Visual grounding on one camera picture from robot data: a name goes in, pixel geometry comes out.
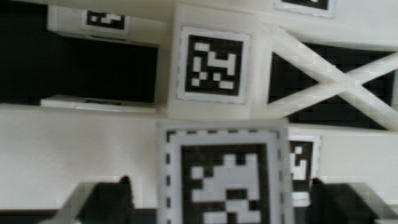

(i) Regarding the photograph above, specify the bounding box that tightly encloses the white tagged cube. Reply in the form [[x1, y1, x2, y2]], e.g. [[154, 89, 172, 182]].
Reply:
[[156, 120, 295, 224]]

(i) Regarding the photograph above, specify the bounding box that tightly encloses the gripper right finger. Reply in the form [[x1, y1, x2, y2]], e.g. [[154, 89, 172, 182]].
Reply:
[[307, 178, 398, 224]]

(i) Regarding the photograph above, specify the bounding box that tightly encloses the white chair back frame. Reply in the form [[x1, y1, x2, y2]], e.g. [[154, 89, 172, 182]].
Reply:
[[0, 0, 398, 210]]

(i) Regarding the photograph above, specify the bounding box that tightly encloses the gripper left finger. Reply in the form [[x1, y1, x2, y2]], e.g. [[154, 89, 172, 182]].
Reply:
[[53, 176, 133, 224]]

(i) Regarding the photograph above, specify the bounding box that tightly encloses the white chair leg block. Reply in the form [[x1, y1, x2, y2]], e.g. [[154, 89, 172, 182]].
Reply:
[[48, 6, 167, 46], [40, 95, 156, 113]]

